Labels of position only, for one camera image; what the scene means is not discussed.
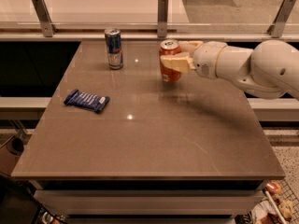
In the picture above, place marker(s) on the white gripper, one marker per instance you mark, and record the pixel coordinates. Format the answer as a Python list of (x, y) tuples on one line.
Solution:
[(206, 59)]

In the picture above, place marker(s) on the red coke can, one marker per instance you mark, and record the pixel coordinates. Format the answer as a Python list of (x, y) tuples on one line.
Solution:
[(169, 47)]

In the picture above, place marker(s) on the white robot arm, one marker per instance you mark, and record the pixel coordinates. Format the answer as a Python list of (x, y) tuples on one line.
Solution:
[(269, 71)]

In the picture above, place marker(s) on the blue red bull can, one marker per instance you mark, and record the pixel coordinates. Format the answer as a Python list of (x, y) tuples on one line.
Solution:
[(114, 49)]

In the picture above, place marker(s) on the blue rxbar blueberry wrapper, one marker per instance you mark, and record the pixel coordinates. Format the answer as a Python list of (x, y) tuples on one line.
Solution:
[(86, 100)]

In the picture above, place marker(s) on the dark round stool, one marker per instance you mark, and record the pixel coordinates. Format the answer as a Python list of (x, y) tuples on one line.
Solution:
[(15, 146)]

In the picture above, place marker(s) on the middle metal railing bracket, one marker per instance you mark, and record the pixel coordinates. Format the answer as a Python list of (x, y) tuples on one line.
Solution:
[(162, 18)]

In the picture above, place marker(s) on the metal railing bracket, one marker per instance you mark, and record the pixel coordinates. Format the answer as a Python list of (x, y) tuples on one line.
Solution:
[(162, 18), (276, 28), (47, 27)]

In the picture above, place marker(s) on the right metal railing bracket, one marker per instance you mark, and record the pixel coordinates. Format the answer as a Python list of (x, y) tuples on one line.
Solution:
[(276, 28)]

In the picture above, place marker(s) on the left metal railing bracket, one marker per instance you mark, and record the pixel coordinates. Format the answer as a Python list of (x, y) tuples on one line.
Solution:
[(47, 27)]

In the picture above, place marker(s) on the wire basket with snacks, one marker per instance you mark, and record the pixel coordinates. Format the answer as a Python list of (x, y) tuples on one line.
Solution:
[(278, 206)]

